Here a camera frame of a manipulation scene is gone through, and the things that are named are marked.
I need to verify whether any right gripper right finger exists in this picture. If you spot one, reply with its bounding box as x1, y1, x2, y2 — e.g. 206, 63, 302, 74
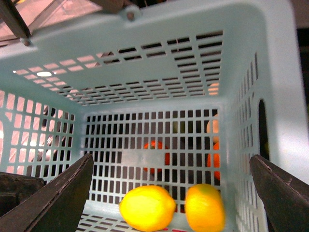
250, 155, 309, 232

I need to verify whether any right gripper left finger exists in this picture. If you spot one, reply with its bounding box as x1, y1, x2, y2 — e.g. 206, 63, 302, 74
0, 154, 94, 232

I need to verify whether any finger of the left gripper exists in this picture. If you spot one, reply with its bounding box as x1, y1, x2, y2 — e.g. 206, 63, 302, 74
0, 172, 45, 216

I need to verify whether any yellow lemon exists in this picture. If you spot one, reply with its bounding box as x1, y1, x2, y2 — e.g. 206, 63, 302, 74
184, 184, 225, 232
119, 186, 176, 232

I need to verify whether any light blue shopping basket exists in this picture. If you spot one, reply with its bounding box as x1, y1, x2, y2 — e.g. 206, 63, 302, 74
0, 0, 309, 232

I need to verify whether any large orange tangerine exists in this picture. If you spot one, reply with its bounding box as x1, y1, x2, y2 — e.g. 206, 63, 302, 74
207, 153, 221, 181

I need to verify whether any white apple with stem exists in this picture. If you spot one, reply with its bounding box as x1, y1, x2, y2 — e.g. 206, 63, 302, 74
206, 119, 219, 144

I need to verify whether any orange persimmon green leaf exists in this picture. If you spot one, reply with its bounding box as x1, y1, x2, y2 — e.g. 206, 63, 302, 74
142, 140, 170, 176

